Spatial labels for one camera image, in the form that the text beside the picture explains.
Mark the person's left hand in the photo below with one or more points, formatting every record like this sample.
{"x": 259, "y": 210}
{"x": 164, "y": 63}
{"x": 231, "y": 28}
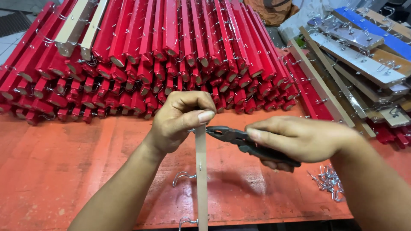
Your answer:
{"x": 173, "y": 122}

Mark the person's right hand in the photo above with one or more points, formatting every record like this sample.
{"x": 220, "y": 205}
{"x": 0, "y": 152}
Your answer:
{"x": 305, "y": 138}

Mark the dark grey pliers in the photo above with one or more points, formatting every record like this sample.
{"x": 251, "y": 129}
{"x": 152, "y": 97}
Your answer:
{"x": 229, "y": 134}

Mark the beige wooden strip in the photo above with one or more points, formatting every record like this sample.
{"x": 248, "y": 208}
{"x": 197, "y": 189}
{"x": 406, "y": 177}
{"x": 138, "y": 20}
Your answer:
{"x": 201, "y": 179}

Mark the silver metal hook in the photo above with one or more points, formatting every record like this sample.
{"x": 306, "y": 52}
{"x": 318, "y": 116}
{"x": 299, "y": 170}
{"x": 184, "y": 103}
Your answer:
{"x": 181, "y": 175}
{"x": 186, "y": 220}
{"x": 192, "y": 130}

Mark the pile of loose metal hooks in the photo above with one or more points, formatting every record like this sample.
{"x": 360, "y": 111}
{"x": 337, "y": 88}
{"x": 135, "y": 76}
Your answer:
{"x": 329, "y": 181}

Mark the pile of red hook boards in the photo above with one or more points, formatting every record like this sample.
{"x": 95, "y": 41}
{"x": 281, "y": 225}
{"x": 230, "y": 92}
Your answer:
{"x": 160, "y": 64}

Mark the heap of mixed coloured boards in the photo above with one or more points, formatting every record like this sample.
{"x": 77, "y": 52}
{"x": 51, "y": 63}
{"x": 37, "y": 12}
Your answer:
{"x": 359, "y": 73}

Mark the beige wooden hook board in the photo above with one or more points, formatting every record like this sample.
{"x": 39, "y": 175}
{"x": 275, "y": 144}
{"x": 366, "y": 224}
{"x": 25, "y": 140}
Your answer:
{"x": 93, "y": 32}
{"x": 74, "y": 25}

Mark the brown bag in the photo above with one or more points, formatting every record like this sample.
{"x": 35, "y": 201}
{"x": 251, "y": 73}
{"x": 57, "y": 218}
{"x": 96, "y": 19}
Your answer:
{"x": 273, "y": 11}

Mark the dark floor grate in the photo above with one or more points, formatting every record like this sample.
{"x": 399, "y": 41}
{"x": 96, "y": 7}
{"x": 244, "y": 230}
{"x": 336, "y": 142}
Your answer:
{"x": 14, "y": 23}

